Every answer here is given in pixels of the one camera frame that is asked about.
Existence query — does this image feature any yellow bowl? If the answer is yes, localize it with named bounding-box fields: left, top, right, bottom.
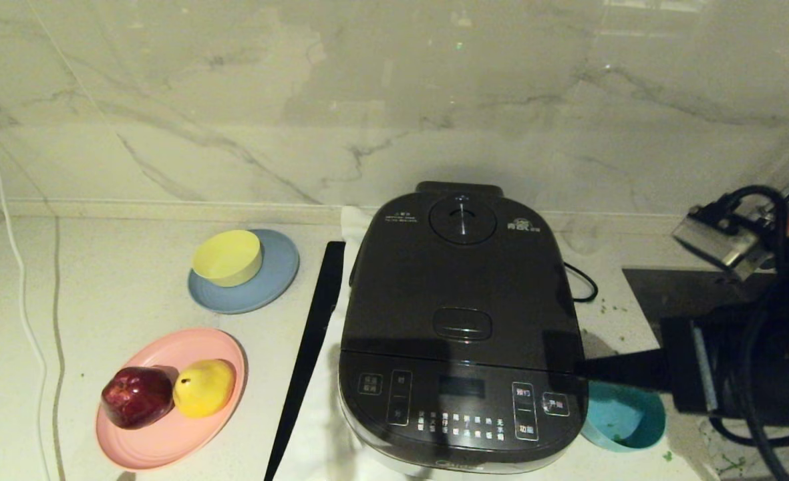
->
left=191, top=229, right=263, bottom=288

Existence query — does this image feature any white cable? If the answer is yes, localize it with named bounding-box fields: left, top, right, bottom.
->
left=0, top=114, right=57, bottom=481

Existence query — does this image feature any red apple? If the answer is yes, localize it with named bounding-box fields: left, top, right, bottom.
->
left=101, top=366, right=175, bottom=430

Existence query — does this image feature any blue plate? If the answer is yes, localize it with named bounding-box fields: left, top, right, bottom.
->
left=188, top=228, right=300, bottom=315

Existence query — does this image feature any white cloth with green bits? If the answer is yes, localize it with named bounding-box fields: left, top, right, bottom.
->
left=698, top=418, right=789, bottom=481

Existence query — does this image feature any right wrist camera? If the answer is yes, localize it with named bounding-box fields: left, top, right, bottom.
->
left=671, top=204, right=774, bottom=282

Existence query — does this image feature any stainless steel sink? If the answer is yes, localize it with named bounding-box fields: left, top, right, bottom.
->
left=623, top=269, right=779, bottom=343

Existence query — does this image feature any black camera cable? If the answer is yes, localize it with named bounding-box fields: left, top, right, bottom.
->
left=705, top=185, right=789, bottom=481

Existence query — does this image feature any yellow pear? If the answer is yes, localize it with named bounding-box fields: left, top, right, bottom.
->
left=172, top=359, right=236, bottom=419

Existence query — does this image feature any teal bowl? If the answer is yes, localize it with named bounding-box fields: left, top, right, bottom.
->
left=581, top=379, right=667, bottom=452

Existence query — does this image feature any black flat strip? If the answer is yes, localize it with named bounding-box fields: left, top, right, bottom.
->
left=263, top=241, right=346, bottom=481

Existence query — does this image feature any black power cord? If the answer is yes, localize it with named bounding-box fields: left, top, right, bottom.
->
left=563, top=262, right=599, bottom=303

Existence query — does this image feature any dark grey rice cooker lid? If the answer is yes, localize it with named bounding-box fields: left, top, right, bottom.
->
left=339, top=182, right=589, bottom=372

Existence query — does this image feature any pink plate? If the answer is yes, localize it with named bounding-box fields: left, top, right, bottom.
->
left=96, top=327, right=247, bottom=470

